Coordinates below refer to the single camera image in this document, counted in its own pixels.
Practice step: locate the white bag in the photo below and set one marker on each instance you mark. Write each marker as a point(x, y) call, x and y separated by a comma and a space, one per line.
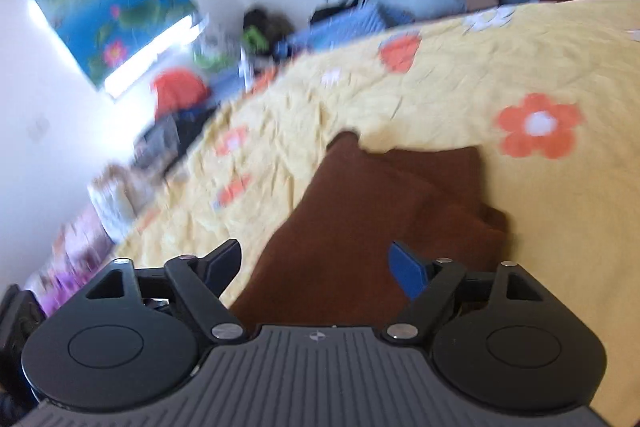
point(117, 202)

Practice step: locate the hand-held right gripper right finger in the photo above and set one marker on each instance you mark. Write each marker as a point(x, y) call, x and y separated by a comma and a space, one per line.
point(407, 269)

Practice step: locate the dark backpack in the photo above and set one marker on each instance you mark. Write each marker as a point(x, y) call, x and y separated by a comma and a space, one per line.
point(275, 24)

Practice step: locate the green basin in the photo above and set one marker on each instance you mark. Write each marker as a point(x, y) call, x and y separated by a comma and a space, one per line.
point(215, 61)

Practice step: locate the orange cloth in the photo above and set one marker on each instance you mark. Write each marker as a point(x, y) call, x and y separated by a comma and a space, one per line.
point(180, 92)

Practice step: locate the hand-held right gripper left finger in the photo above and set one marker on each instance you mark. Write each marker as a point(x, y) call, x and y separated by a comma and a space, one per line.
point(225, 264)

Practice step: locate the pink purple cloth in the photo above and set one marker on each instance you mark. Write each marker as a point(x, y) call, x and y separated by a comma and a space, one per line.
point(75, 252)

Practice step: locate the heap of dark clothes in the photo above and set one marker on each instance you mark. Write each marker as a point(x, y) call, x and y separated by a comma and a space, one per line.
point(185, 129)

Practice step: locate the brown sweater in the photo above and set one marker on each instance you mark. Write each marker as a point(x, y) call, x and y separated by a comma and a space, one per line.
point(360, 217)

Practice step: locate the yellow flower print bedsheet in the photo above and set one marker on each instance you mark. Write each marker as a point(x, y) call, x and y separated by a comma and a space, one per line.
point(500, 57)

